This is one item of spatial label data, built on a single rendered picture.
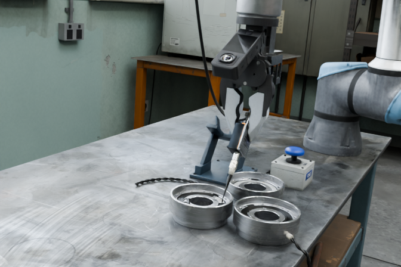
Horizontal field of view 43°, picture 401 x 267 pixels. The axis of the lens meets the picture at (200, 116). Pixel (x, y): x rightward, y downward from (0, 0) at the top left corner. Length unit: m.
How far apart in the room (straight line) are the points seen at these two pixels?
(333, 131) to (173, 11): 2.13
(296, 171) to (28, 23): 1.85
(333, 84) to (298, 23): 3.46
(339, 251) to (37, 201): 0.80
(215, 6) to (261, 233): 2.47
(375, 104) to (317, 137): 0.18
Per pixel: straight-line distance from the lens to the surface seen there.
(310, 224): 0.89
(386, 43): 1.23
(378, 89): 1.23
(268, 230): 0.77
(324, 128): 1.31
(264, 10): 0.83
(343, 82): 1.28
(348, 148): 1.31
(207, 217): 0.80
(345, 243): 1.44
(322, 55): 4.68
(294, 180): 1.03
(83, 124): 3.00
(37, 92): 2.70
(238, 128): 0.86
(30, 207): 0.89
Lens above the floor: 1.15
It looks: 13 degrees down
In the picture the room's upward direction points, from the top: 4 degrees clockwise
